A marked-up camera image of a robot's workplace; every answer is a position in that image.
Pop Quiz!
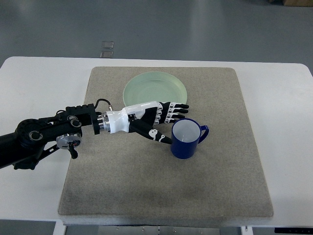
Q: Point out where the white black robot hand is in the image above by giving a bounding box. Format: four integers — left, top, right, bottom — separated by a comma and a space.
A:
98, 101, 189, 144

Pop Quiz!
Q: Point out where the blue enamel mug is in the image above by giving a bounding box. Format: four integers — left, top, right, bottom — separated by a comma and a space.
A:
170, 118, 210, 160

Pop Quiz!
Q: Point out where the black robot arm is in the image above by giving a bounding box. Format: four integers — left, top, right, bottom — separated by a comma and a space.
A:
0, 104, 110, 170

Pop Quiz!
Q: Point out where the pale green plate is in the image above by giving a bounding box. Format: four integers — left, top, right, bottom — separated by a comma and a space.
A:
123, 71, 187, 106

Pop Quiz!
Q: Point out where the grey felt mat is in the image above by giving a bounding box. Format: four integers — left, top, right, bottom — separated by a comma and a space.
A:
58, 67, 273, 221

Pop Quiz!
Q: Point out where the cardboard box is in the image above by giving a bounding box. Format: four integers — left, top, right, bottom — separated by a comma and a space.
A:
268, 0, 313, 7

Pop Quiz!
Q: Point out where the black label strip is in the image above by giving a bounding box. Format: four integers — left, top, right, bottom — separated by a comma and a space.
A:
274, 228, 313, 235

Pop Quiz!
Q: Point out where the metal table frame bracket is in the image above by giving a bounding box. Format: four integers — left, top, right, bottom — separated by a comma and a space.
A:
97, 225, 221, 235

